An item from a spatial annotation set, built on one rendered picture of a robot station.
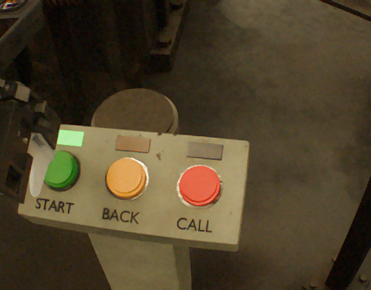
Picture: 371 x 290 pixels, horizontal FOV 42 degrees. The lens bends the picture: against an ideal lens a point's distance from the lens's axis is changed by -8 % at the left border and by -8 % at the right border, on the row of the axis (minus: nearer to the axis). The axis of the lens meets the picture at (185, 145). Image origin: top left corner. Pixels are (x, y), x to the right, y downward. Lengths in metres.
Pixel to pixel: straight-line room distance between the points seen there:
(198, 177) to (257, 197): 0.74
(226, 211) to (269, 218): 0.70
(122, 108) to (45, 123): 0.33
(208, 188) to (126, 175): 0.08
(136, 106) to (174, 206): 0.23
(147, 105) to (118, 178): 0.21
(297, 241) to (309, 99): 0.47
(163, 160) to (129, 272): 0.18
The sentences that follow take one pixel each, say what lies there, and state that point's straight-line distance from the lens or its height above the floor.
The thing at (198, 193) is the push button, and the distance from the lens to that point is 0.51.
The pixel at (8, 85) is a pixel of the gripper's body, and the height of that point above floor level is 0.79.
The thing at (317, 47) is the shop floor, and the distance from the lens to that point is 1.67.
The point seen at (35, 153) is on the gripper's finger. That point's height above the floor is 0.71.
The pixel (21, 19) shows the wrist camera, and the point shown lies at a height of 0.82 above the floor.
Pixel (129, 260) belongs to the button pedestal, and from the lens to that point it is 0.62.
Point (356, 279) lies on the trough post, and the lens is 1.16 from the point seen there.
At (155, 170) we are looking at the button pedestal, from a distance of 0.53.
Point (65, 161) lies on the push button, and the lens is 0.55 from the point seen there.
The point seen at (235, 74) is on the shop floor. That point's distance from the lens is 1.53.
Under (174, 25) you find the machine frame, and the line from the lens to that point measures 1.61.
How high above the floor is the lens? 1.02
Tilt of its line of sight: 50 degrees down
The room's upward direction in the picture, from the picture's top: 4 degrees counter-clockwise
